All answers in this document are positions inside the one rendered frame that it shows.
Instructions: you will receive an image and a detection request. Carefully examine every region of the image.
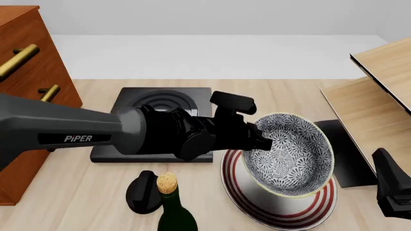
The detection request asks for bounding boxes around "pale wooden panel, dark edge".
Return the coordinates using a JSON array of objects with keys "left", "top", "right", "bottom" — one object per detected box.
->
[{"left": 349, "top": 35, "right": 411, "bottom": 110}]

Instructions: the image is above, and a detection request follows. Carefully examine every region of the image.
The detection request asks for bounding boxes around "flat black panel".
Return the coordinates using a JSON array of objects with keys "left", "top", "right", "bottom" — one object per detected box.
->
[{"left": 312, "top": 118, "right": 379, "bottom": 189}]

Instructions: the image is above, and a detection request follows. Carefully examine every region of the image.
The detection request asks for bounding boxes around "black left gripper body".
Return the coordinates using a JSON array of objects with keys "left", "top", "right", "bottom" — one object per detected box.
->
[{"left": 212, "top": 112, "right": 258, "bottom": 153}]

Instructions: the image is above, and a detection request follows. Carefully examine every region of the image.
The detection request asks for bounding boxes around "pale wooden flat board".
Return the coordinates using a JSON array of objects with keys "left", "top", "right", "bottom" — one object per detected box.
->
[{"left": 319, "top": 76, "right": 411, "bottom": 178}]

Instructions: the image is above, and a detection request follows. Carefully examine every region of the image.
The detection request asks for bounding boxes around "black white patterned bowl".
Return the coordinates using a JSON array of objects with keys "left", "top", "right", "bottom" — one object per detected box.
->
[{"left": 240, "top": 112, "right": 335, "bottom": 199}]

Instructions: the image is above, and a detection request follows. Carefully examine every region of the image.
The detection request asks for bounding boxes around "red-brown wooden cabinet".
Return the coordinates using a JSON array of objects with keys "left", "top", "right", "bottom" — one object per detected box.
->
[{"left": 0, "top": 5, "right": 84, "bottom": 207}]

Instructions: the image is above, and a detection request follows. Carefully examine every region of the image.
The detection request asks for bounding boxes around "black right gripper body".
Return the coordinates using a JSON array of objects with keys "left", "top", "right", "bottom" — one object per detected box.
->
[{"left": 375, "top": 189, "right": 411, "bottom": 219}]

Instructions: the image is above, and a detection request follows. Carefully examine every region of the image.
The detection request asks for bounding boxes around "dark green corked wine bottle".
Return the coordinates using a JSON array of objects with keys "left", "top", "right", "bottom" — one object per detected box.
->
[{"left": 156, "top": 171, "right": 199, "bottom": 231}]

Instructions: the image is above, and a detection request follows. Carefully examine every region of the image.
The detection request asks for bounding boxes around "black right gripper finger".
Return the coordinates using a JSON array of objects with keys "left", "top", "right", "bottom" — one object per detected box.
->
[{"left": 371, "top": 147, "right": 411, "bottom": 196}]

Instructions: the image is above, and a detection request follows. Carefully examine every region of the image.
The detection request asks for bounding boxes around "flat black stove plate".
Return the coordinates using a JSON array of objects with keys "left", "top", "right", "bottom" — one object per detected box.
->
[{"left": 90, "top": 87, "right": 214, "bottom": 164}]

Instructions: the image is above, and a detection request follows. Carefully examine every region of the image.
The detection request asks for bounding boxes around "long brass drawer handle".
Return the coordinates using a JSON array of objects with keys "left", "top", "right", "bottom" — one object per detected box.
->
[{"left": 0, "top": 43, "right": 41, "bottom": 83}]

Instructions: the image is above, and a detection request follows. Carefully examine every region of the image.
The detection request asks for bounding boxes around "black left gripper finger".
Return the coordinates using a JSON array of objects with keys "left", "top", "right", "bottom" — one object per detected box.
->
[{"left": 246, "top": 121, "right": 274, "bottom": 152}]

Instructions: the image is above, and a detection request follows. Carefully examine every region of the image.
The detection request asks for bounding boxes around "white plate with red rings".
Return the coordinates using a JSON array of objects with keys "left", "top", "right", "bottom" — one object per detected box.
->
[{"left": 220, "top": 148, "right": 338, "bottom": 230}]

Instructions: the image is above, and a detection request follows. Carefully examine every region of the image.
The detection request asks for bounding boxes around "short brass drawer handle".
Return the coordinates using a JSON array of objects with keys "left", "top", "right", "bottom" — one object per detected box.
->
[{"left": 37, "top": 83, "right": 62, "bottom": 104}]

